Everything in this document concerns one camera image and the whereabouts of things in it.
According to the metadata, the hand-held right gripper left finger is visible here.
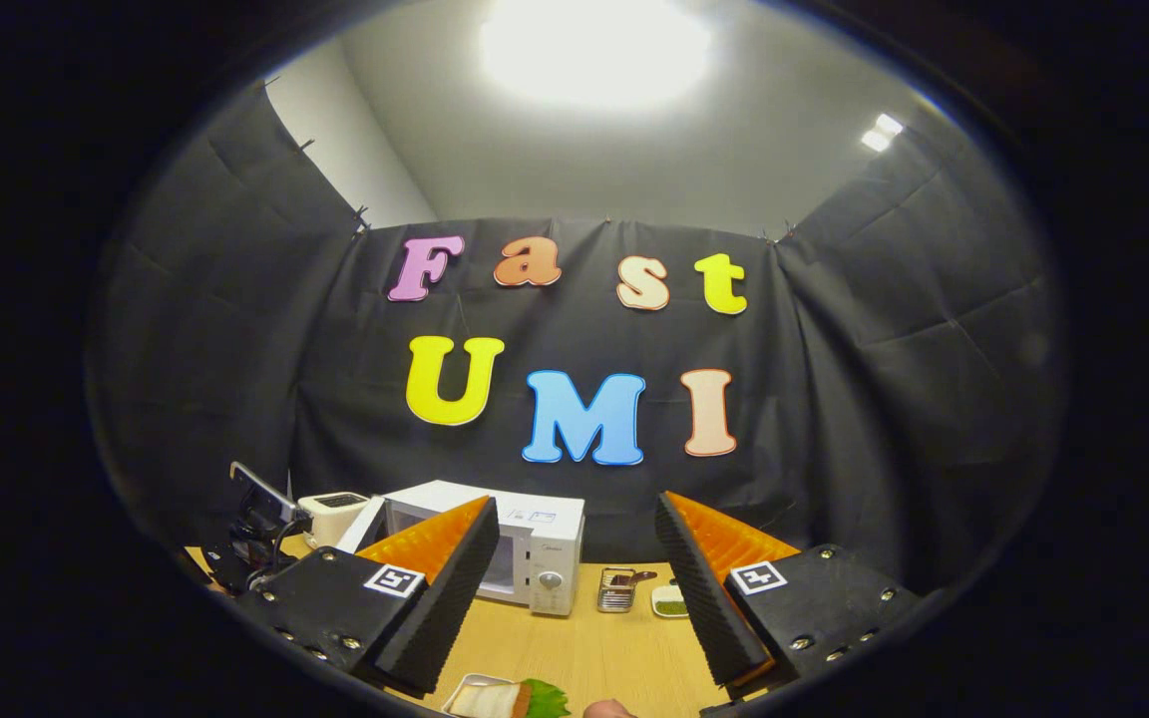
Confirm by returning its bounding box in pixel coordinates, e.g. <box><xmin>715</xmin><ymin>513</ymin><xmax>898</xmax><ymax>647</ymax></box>
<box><xmin>235</xmin><ymin>496</ymin><xmax>501</xmax><ymax>696</ymax></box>

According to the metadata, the white toaster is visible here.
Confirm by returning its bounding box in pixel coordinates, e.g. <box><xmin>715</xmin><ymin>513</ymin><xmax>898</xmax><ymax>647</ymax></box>
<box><xmin>297</xmin><ymin>492</ymin><xmax>372</xmax><ymax>551</ymax></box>

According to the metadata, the long ceiling light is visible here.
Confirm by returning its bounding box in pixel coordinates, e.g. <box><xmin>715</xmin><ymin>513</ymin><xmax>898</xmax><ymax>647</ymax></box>
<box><xmin>480</xmin><ymin>0</ymin><xmax>713</xmax><ymax>111</ymax></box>

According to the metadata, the small ceiling light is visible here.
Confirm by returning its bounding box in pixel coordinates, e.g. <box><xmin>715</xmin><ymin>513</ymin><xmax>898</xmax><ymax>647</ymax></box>
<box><xmin>859</xmin><ymin>113</ymin><xmax>905</xmax><ymax>153</ymax></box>

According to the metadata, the black backdrop cloth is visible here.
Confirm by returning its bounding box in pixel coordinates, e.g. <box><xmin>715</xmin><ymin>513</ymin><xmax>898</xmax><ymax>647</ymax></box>
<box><xmin>86</xmin><ymin>80</ymin><xmax>1069</xmax><ymax>599</ymax></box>

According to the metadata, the sandwich with lettuce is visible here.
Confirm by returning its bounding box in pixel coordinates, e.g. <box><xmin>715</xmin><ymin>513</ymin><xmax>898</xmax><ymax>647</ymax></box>
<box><xmin>455</xmin><ymin>678</ymin><xmax>573</xmax><ymax>718</ymax></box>

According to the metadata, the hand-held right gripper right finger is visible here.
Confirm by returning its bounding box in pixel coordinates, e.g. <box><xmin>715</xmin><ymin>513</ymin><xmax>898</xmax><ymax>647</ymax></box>
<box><xmin>654</xmin><ymin>491</ymin><xmax>925</xmax><ymax>689</ymax></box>

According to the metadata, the white plate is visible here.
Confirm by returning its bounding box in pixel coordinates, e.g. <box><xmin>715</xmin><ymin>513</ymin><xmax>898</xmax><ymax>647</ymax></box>
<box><xmin>441</xmin><ymin>673</ymin><xmax>516</xmax><ymax>718</ymax></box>

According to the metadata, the white microwave oven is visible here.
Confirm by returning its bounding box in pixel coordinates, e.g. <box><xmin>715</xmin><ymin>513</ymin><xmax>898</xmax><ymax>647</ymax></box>
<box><xmin>335</xmin><ymin>480</ymin><xmax>586</xmax><ymax>617</ymax></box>

